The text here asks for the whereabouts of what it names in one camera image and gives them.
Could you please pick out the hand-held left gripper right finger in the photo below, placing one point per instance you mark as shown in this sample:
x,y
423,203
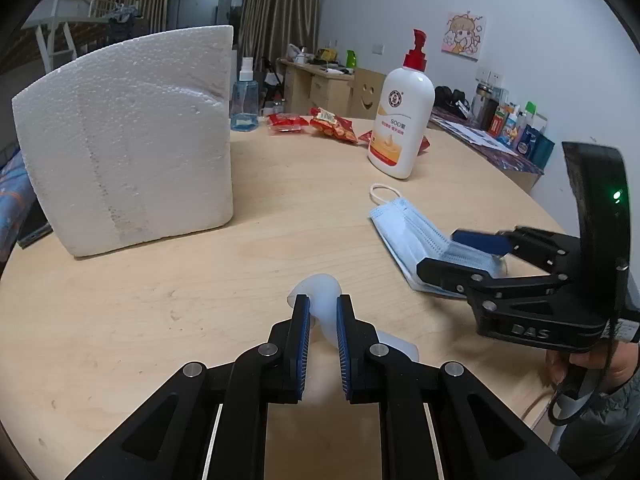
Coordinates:
x,y
344,350

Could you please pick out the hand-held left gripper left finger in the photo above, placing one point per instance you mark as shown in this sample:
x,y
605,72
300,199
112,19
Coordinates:
x,y
299,350

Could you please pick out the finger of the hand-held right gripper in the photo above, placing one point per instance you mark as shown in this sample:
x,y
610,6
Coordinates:
x,y
450,272
480,241

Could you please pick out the white silicone piece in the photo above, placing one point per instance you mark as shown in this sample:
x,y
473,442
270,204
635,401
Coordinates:
x,y
322,300

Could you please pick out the blue face mask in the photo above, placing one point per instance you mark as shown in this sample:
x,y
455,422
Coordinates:
x,y
410,235

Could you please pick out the white foam box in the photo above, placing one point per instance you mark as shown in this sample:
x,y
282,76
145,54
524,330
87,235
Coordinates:
x,y
130,145

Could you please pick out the person's right forearm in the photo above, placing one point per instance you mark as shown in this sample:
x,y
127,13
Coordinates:
x,y
610,425

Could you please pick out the person's right hand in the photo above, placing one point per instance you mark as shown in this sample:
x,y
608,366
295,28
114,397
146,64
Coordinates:
x,y
620,362

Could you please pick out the dark patterned table cover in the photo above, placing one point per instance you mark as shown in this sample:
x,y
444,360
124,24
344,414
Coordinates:
x,y
505,157

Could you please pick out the white paper sheet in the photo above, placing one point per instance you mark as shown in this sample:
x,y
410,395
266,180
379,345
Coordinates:
x,y
475,132

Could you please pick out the group of toiletry bottles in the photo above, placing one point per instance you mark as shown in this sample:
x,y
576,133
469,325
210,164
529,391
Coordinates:
x,y
510,120

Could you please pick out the white lotion pump bottle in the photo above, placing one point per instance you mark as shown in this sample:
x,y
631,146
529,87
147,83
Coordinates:
x,y
400,120

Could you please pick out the black bag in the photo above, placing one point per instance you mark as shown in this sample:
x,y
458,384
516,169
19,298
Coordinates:
x,y
450,99

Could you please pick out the wooden desk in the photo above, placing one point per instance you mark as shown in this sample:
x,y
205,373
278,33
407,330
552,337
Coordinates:
x,y
330,87

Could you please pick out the green bottle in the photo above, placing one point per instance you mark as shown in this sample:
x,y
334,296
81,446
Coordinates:
x,y
351,59

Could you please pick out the blue spray bottle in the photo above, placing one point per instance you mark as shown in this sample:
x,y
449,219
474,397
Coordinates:
x,y
244,100

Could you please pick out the white plastic bag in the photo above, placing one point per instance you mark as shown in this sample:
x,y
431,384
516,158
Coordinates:
x,y
296,54

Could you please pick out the blue patterned quilt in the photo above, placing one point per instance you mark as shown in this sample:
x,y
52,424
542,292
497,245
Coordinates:
x,y
15,200

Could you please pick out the white metal bunk bed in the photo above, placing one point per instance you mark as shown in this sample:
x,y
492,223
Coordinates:
x,y
65,25

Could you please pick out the cartoon wall poster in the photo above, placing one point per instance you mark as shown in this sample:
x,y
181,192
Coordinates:
x,y
463,35

